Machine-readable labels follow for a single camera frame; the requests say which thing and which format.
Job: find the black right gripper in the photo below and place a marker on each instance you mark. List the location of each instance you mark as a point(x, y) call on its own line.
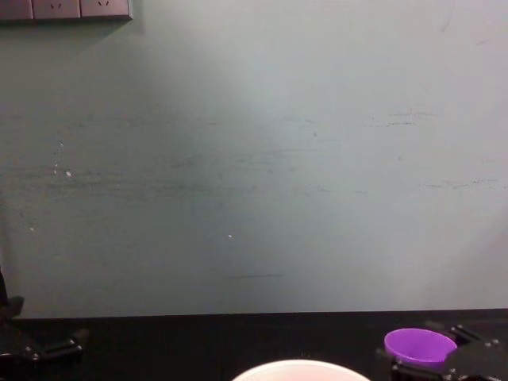
point(480, 363)

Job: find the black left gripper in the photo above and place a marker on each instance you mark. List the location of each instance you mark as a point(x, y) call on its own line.
point(18, 365)

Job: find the purple plastic cup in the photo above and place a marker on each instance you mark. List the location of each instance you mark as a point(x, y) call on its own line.
point(416, 345)

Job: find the black table cloth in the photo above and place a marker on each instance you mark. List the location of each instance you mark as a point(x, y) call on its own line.
point(222, 337)

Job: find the grey wall socket panel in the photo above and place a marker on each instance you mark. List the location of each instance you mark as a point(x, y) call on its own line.
point(105, 7)
point(56, 8)
point(16, 8)

